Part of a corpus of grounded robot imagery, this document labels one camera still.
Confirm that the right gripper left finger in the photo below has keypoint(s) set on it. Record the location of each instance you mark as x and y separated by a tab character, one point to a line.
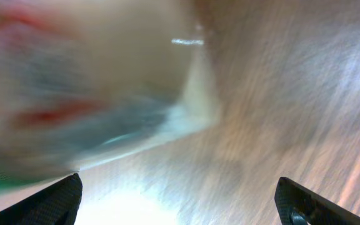
57	204

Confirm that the green lid jar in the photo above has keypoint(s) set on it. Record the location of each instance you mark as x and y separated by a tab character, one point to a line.
86	82

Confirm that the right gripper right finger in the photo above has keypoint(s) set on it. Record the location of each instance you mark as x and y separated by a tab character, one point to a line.
297	205

